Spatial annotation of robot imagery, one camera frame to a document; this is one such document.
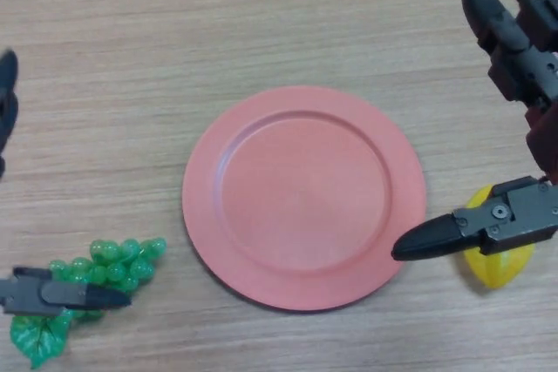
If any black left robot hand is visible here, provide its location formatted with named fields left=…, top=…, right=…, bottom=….
left=0, top=49, right=133, bottom=317

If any yellow plastic starfruit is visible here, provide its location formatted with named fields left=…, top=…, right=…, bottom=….
left=462, top=184, right=536, bottom=289

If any pink round plate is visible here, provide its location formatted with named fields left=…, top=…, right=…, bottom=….
left=181, top=86, right=427, bottom=315

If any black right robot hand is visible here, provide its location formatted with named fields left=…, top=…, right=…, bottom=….
left=391, top=0, right=558, bottom=262

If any green plastic grape bunch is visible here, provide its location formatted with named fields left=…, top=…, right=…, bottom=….
left=9, top=236, right=168, bottom=369

